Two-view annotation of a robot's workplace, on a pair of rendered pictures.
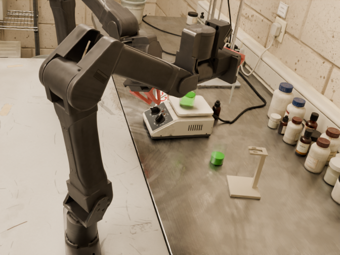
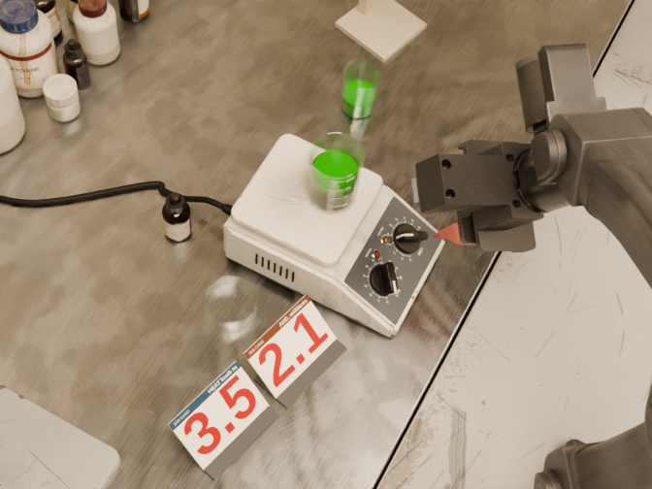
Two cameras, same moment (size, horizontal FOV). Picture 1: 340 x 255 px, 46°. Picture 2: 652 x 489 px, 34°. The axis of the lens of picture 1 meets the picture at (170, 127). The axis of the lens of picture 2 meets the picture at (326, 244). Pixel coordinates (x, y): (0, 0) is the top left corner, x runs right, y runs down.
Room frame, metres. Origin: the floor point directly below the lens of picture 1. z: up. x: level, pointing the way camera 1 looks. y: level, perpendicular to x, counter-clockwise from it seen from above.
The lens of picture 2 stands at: (1.56, 0.35, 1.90)
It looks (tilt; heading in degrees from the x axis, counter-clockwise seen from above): 59 degrees down; 220
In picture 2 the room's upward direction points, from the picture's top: 9 degrees clockwise
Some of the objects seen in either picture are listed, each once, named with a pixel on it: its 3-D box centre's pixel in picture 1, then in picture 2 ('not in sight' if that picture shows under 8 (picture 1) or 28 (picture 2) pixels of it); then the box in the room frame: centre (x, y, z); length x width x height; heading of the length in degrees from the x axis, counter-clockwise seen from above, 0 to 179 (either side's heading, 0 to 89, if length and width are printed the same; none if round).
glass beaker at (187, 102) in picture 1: (188, 95); (331, 174); (1.11, -0.04, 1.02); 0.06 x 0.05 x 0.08; 144
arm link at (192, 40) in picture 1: (186, 56); not in sight; (0.80, -0.01, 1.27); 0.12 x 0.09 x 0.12; 140
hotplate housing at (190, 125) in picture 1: (180, 117); (327, 231); (1.12, -0.03, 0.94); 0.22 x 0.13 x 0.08; 110
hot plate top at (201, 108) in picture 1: (190, 105); (308, 198); (1.12, -0.05, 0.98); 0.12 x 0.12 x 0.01; 20
